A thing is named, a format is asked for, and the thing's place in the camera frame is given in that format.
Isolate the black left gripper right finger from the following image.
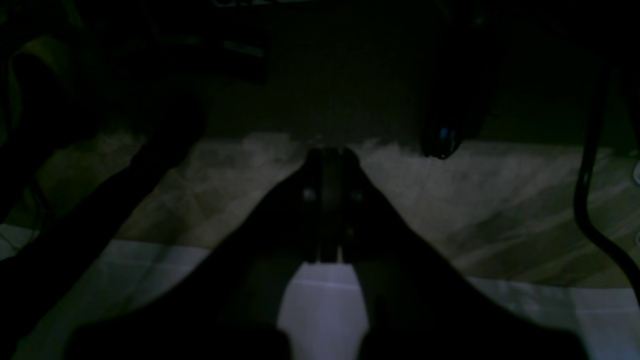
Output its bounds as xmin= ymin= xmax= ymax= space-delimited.
xmin=340 ymin=148 xmax=589 ymax=360

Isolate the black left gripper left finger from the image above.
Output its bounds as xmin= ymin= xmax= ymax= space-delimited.
xmin=65 ymin=149 xmax=322 ymax=360

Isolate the green table cloth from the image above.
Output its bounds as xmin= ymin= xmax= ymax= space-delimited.
xmin=0 ymin=225 xmax=640 ymax=360

